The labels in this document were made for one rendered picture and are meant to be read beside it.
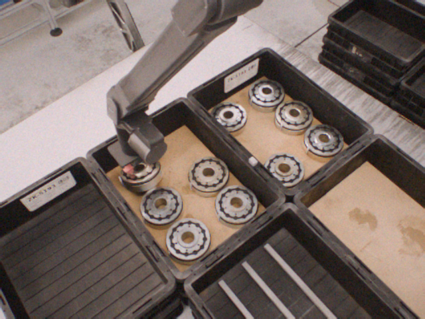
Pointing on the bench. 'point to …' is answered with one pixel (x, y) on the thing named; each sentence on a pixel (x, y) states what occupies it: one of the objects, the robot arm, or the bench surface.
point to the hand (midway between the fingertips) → (138, 165)
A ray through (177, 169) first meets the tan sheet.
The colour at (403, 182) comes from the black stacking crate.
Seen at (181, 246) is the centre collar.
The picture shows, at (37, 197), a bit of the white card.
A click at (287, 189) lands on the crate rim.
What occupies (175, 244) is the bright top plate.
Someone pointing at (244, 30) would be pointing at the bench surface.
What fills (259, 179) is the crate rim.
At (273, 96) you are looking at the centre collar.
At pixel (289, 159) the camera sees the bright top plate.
